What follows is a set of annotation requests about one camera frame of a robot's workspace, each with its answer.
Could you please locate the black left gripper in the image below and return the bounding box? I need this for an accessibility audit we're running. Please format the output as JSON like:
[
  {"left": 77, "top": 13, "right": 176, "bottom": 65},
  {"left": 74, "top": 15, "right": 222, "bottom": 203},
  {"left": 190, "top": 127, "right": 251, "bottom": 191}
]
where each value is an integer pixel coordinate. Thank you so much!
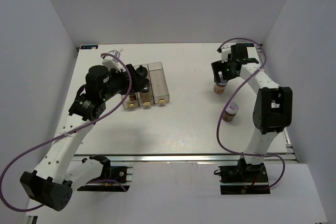
[{"left": 100, "top": 64, "right": 149, "bottom": 101}]

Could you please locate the red-label orange spice jar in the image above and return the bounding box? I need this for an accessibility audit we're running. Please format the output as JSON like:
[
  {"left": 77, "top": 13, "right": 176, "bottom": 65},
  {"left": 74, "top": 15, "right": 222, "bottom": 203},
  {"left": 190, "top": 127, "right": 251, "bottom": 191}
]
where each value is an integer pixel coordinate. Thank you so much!
[{"left": 213, "top": 82, "right": 227, "bottom": 94}]

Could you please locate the black-cap labelled spice bottle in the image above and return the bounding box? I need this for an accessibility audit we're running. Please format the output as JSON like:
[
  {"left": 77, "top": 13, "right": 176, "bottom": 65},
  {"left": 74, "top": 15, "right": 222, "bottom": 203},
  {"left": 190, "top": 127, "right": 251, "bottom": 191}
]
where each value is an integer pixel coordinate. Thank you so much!
[{"left": 129, "top": 92, "right": 137, "bottom": 101}]

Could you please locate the silver-lid brown spice jar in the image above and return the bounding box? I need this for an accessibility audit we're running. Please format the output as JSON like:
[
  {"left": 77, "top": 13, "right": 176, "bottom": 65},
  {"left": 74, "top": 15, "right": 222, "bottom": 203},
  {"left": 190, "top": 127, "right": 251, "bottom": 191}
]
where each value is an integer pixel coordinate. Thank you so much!
[{"left": 222, "top": 102, "right": 239, "bottom": 122}]

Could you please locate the black-nozzle white powder bottle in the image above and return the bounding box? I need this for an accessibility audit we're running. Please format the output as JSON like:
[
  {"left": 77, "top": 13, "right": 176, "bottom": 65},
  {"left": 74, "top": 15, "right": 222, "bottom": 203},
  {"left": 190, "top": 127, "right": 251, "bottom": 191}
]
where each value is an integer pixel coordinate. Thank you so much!
[{"left": 135, "top": 65, "right": 149, "bottom": 81}]

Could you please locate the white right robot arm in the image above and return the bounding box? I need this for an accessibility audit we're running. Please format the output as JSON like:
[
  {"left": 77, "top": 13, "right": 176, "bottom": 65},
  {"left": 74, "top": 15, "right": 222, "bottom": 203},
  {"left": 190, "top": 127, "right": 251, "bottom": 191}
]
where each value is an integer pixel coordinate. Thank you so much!
[{"left": 211, "top": 43, "right": 293, "bottom": 182}]

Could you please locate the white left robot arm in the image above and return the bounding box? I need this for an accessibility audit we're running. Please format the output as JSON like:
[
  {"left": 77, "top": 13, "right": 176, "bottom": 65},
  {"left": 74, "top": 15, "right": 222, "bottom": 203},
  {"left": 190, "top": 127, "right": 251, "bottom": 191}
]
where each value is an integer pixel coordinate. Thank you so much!
[{"left": 20, "top": 64, "right": 150, "bottom": 211}]

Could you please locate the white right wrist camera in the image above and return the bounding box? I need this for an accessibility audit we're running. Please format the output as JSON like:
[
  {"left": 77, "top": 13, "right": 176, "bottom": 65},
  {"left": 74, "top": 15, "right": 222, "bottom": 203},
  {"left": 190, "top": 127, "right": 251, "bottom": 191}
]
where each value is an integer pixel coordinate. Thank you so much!
[{"left": 217, "top": 47, "right": 231, "bottom": 62}]

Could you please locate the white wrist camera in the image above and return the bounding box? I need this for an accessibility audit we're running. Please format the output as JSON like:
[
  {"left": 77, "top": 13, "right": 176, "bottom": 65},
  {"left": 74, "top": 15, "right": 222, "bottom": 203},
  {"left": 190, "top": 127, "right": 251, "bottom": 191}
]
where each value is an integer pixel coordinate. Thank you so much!
[
  {"left": 101, "top": 49, "right": 121, "bottom": 72},
  {"left": 217, "top": 47, "right": 231, "bottom": 62}
]

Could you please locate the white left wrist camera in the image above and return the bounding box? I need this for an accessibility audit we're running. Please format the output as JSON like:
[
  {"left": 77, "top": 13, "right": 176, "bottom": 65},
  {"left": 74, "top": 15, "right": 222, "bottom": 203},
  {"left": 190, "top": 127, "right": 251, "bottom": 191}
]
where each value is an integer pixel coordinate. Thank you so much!
[{"left": 101, "top": 49, "right": 121, "bottom": 72}]

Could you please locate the aluminium table rail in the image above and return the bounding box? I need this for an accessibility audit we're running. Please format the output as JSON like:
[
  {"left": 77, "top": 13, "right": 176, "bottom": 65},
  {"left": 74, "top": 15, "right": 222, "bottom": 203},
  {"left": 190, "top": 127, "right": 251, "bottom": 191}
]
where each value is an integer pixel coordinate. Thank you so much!
[{"left": 72, "top": 153, "right": 298, "bottom": 163}]

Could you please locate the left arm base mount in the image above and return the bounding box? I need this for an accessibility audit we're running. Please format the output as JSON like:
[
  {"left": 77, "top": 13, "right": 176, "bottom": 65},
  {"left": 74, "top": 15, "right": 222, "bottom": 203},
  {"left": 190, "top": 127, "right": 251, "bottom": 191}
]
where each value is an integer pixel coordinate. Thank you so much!
[{"left": 77, "top": 166, "right": 133, "bottom": 193}]

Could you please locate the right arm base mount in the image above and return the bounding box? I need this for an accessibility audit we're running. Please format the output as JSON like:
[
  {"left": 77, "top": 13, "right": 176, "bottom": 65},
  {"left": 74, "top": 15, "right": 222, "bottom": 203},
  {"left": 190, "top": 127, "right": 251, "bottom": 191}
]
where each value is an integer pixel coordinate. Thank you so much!
[{"left": 213, "top": 164, "right": 270, "bottom": 195}]

